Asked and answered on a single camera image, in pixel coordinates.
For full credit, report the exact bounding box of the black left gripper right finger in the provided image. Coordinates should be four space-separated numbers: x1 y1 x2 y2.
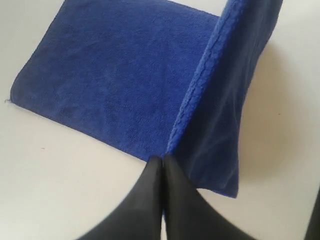
163 154 253 240

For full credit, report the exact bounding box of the blue microfiber towel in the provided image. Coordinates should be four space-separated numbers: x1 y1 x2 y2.
10 0 282 198

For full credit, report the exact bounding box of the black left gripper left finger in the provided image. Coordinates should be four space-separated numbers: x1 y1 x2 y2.
80 155 163 240

